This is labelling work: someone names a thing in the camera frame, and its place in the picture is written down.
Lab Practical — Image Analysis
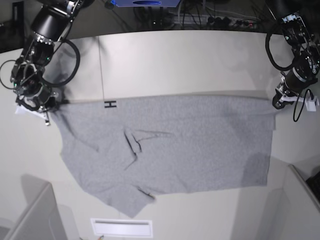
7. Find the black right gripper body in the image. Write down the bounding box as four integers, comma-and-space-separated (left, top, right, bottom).
15, 86, 60, 113

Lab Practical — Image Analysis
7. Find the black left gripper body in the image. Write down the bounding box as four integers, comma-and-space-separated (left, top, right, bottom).
272, 73, 300, 110

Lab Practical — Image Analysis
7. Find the grey T-shirt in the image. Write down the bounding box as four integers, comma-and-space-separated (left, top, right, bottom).
52, 95, 276, 218

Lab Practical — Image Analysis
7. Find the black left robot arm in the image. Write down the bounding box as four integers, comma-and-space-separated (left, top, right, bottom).
265, 0, 320, 110

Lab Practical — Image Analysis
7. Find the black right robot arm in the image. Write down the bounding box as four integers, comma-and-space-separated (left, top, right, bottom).
4, 0, 93, 114

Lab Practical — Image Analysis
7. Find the black keyboard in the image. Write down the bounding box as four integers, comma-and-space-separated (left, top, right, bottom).
305, 172, 320, 210

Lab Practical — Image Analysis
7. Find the white side desk right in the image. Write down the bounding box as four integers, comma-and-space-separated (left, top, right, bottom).
283, 164, 320, 216

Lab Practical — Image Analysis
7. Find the blue box under table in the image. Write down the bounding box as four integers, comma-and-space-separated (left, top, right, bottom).
111, 0, 180, 8

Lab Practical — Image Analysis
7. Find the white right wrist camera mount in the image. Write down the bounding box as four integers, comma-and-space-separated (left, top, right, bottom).
15, 105, 51, 126

